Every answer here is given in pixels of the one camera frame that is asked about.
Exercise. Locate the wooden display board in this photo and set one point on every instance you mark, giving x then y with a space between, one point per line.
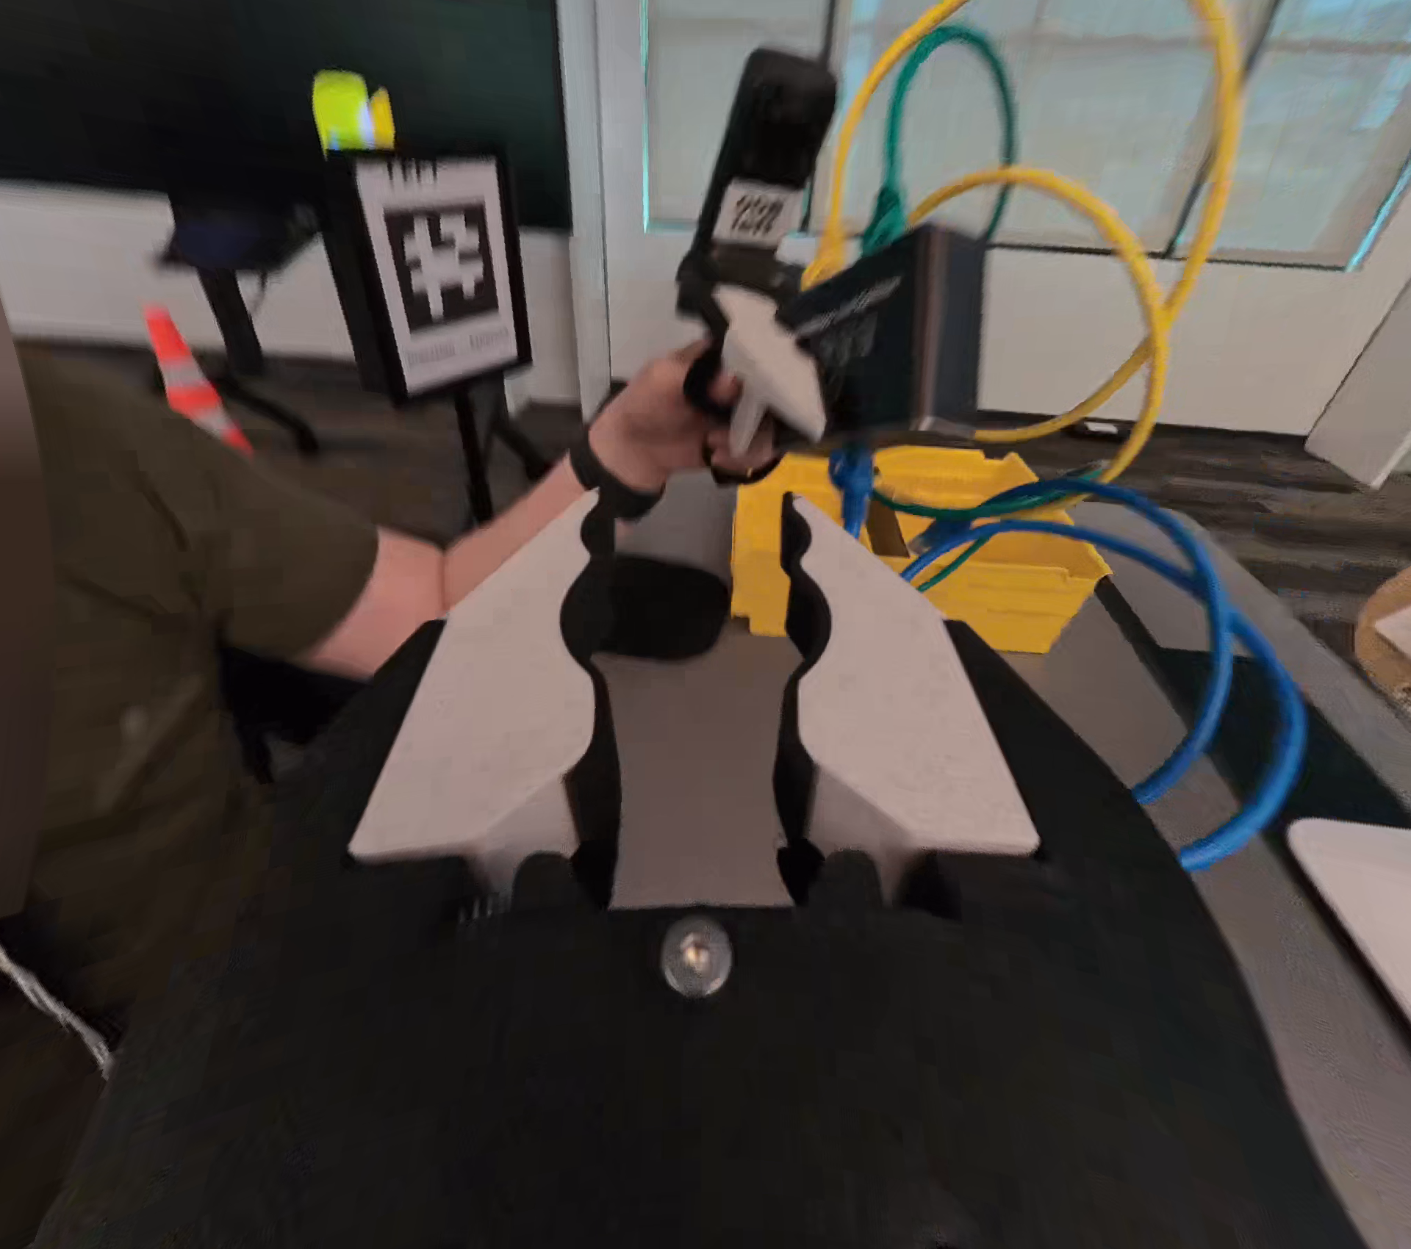
1389 633

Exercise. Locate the orange traffic cone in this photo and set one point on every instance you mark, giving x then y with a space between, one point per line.
193 390

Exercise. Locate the person's left forearm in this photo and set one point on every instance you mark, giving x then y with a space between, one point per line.
473 555

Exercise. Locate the large dark wall screen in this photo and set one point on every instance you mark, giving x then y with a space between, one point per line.
220 4

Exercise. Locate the large window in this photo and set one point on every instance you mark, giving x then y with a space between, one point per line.
750 59

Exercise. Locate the black stool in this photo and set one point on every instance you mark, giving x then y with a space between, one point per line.
237 246

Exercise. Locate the black network switch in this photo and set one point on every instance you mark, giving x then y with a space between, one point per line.
870 334

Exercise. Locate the person's left hand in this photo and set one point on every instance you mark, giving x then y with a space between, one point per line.
650 422

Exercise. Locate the fiducial marker board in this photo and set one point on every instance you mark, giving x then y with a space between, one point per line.
441 268

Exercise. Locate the black wrist band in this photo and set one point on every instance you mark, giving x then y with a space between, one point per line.
611 489

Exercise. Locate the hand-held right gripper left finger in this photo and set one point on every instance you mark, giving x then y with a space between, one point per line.
485 721

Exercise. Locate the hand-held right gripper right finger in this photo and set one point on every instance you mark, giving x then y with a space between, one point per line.
904 721

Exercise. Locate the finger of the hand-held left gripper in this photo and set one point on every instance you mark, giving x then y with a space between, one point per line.
777 356

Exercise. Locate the yellow plastic bin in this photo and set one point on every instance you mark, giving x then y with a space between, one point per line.
992 599

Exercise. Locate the bright yellow object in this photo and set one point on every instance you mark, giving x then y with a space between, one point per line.
350 112

